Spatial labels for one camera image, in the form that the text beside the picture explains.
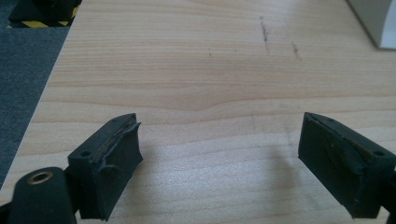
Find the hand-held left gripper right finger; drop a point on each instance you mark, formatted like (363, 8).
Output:
(342, 168)

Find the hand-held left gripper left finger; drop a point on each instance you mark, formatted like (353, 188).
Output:
(104, 165)

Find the white box corner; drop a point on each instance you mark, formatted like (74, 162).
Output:
(375, 20)

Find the black base with yellow stripes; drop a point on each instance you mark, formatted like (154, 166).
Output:
(43, 14)

